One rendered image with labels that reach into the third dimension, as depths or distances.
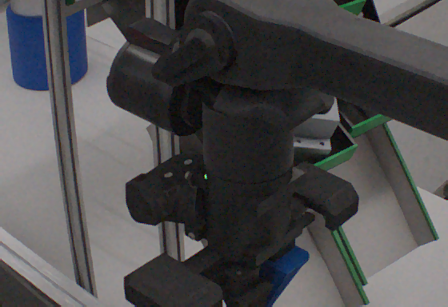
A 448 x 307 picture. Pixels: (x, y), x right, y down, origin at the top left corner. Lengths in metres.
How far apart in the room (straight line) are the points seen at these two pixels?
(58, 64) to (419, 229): 0.48
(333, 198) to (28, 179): 0.91
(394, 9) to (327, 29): 1.60
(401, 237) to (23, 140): 0.75
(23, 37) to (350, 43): 1.28
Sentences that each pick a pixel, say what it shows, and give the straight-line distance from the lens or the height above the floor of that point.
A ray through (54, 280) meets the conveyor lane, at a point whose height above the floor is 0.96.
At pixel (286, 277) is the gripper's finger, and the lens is 0.65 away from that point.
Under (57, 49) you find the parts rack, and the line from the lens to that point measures 1.01.
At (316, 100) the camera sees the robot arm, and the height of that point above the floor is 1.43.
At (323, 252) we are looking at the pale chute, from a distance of 1.05.
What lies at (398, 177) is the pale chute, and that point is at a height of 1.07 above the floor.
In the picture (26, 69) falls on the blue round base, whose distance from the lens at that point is 1.76.
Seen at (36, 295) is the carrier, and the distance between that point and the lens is 1.13.
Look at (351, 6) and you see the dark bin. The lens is 0.85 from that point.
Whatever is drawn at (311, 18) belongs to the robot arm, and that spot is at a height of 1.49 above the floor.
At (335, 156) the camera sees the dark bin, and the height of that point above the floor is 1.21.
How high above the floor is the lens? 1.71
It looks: 32 degrees down
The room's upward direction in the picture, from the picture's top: 1 degrees counter-clockwise
